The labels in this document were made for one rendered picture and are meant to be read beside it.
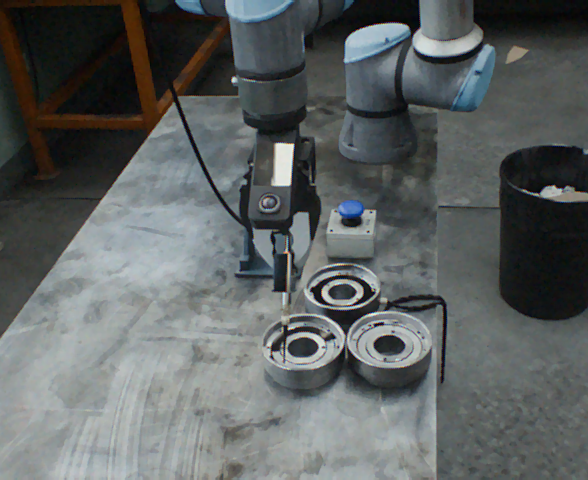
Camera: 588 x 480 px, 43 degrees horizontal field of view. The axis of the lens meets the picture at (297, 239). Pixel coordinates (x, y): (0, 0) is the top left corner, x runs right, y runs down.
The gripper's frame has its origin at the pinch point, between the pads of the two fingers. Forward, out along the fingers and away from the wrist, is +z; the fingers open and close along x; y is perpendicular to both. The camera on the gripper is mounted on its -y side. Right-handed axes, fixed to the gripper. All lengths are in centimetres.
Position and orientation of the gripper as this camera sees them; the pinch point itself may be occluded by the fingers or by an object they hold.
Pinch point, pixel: (285, 263)
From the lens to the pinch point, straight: 91.1
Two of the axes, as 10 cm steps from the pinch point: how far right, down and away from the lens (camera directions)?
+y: 1.5, -5.6, 8.2
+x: -9.9, -0.2, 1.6
